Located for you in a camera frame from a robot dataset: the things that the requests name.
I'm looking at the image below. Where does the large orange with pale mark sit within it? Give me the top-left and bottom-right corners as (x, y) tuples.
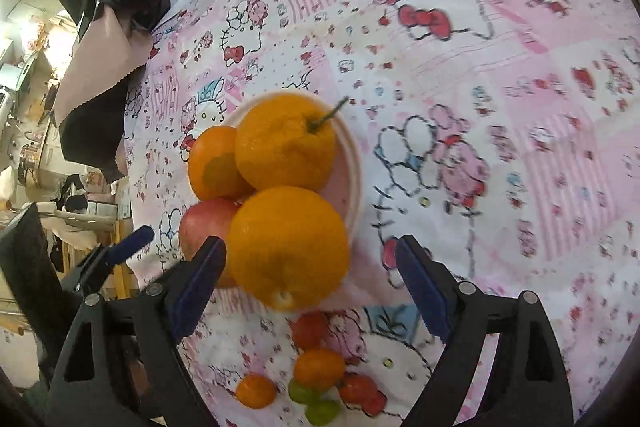
(226, 186), (351, 312)

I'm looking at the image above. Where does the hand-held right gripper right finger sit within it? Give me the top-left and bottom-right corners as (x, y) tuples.
(396, 234), (574, 427)

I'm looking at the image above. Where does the large smooth orange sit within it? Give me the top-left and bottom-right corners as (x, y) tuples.
(187, 125), (256, 202)

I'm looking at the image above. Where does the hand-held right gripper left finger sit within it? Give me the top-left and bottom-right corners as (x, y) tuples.
(45, 235), (227, 427)

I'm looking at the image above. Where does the small red tomato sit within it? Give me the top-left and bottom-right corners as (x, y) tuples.
(290, 311), (331, 350)

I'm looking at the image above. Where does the small green fruit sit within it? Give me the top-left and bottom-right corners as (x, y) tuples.
(288, 379), (321, 405)
(305, 399), (342, 426)

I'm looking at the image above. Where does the small orange tangerine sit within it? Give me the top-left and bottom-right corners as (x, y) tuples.
(292, 348), (347, 390)
(235, 373), (277, 409)

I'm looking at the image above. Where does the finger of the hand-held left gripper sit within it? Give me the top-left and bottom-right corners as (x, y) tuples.
(62, 225), (155, 294)

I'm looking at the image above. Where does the pink cloth with black lining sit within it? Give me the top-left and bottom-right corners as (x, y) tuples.
(52, 2), (153, 182)

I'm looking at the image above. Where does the pink strawberry-print plate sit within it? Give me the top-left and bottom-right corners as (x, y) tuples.
(220, 92), (363, 248)

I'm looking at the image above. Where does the red apple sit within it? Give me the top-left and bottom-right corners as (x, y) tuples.
(178, 198), (243, 289)

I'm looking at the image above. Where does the pear-shaped orange with stem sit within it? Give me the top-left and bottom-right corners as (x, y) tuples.
(234, 92), (351, 192)

